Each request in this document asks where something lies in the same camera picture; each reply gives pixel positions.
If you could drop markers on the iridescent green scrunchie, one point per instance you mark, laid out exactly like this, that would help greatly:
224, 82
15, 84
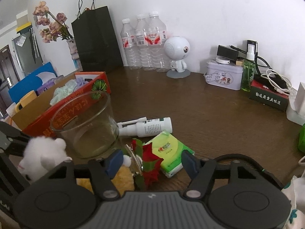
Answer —
62, 91

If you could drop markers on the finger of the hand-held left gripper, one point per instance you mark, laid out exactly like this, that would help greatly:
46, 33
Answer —
14, 133

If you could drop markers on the grey refrigerator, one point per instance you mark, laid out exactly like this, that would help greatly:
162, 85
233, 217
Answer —
26, 52

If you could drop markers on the floral cloth pile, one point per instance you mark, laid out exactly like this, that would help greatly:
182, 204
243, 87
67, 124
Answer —
295, 200

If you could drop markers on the dark printed box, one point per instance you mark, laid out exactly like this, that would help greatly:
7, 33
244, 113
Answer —
266, 97

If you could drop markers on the clear glass cup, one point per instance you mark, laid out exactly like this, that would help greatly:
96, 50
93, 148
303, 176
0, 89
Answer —
83, 133

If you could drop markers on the bright green object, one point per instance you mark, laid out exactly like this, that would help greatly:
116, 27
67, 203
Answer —
302, 138

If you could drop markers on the mottled purple vase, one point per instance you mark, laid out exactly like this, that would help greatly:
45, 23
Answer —
72, 49

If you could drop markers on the white round case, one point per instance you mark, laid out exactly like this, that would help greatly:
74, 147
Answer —
222, 60

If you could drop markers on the pale printed tin box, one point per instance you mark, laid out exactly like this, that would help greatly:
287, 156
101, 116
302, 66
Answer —
224, 78

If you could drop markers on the white robot figure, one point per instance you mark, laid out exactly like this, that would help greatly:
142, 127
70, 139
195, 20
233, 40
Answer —
175, 49

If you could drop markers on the black headband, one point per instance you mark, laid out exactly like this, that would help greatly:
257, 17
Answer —
245, 156

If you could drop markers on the black power adapter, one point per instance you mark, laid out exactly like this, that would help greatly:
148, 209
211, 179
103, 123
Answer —
226, 52

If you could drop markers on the dark brown door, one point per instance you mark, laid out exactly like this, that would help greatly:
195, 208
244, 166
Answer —
7, 76

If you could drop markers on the white power strip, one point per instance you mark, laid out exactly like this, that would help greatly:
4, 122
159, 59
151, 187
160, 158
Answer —
295, 116

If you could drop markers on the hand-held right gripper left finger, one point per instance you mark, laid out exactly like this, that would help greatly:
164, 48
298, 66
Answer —
114, 162

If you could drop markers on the pink dried flowers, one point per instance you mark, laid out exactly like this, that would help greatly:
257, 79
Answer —
52, 28

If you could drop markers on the yellow mug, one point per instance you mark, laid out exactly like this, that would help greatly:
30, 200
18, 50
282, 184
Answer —
26, 99

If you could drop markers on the black paper bag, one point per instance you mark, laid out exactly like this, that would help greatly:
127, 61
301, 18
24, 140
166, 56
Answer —
97, 40

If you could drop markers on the white charger plug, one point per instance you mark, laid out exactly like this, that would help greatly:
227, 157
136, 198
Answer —
300, 97

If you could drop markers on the large blue box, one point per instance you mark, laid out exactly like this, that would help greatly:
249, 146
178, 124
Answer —
31, 78

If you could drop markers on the clear water bottle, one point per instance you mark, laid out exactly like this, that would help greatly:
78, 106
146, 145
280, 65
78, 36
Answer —
129, 52
144, 54
158, 54

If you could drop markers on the red rose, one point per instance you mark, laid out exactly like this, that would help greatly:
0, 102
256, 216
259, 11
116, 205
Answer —
149, 157

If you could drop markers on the purple tissue pack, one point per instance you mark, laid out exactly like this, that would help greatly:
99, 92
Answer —
46, 85

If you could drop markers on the green tissue packet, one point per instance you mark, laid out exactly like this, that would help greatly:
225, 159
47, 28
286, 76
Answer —
166, 150

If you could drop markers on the small blue box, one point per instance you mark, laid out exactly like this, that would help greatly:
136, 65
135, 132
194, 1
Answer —
77, 64

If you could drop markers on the white spray bottle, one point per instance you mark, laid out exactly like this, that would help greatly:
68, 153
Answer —
154, 126

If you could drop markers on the orange cardboard box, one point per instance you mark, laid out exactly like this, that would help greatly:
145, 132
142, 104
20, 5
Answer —
40, 121

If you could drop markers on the white yellow alpaca plush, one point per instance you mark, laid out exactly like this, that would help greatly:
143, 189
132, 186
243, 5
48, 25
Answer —
43, 155

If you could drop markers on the brown wooden desktop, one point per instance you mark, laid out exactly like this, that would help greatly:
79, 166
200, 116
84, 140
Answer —
214, 128

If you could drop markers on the green spray bottle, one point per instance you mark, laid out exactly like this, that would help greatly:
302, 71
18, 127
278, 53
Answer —
247, 76

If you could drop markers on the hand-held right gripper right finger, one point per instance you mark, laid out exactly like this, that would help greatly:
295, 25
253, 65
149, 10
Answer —
190, 164

